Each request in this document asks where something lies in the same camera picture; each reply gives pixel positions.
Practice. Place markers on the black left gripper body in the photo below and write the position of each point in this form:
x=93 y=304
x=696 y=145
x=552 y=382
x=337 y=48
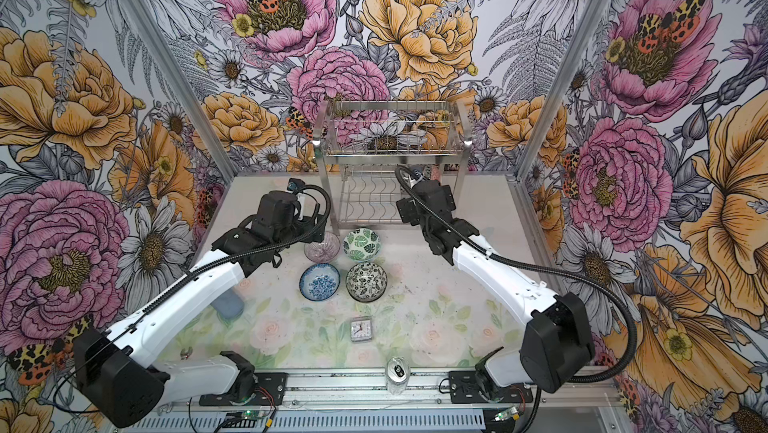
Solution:
x=296 y=228

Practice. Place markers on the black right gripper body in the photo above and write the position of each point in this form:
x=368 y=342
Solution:
x=408 y=207

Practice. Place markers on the purple striped bowl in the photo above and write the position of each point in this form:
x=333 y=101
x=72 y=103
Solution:
x=324 y=251

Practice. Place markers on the green leaf print bowl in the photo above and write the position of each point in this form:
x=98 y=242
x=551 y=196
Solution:
x=362 y=245

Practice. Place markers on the black white patterned bowl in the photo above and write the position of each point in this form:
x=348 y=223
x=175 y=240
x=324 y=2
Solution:
x=366 y=282

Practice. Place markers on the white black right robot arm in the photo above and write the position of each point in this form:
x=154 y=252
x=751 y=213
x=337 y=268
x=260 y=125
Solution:
x=557 y=342

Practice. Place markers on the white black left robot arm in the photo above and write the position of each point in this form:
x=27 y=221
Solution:
x=117 y=370

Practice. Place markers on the stainless steel dish rack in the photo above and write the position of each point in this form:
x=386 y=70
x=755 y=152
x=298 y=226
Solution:
x=359 y=144

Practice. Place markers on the blue floral bowl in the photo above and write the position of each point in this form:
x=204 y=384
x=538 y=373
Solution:
x=319 y=282

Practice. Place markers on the small square alarm clock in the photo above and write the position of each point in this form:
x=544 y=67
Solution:
x=361 y=330

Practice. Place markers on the silver drink can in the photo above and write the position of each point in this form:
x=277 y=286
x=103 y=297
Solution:
x=397 y=375

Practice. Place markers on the green circuit board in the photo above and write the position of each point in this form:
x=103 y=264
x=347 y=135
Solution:
x=248 y=419

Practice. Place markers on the aluminium front rail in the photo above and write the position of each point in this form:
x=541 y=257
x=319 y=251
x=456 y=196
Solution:
x=356 y=388

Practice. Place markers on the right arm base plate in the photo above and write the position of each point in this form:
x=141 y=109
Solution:
x=474 y=387

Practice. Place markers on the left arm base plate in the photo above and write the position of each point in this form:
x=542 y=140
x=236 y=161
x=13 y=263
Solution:
x=267 y=388

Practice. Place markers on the white vented cable duct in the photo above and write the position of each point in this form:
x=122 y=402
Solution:
x=381 y=420

